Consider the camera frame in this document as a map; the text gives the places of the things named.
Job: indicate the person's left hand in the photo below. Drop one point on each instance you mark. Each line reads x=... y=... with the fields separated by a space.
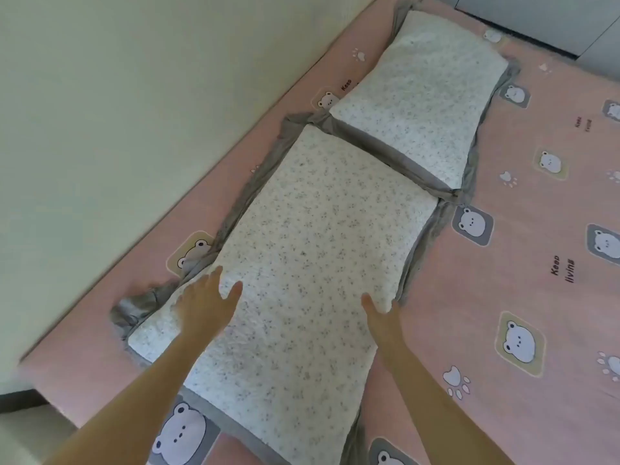
x=205 y=310

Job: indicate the person's right hand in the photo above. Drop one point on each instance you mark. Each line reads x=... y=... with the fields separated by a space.
x=387 y=326

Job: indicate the floral white pillow grey trim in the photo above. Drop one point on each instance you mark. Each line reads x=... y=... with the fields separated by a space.
x=310 y=237
x=426 y=92

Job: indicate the pink bear print bedsheet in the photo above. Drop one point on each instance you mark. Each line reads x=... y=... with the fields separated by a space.
x=542 y=305

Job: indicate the person's left forearm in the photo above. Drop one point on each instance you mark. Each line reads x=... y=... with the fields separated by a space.
x=136 y=411

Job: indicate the person's right forearm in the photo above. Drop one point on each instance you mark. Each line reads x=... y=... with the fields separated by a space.
x=436 y=411

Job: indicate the white wardrobe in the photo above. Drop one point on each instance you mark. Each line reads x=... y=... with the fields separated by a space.
x=542 y=14

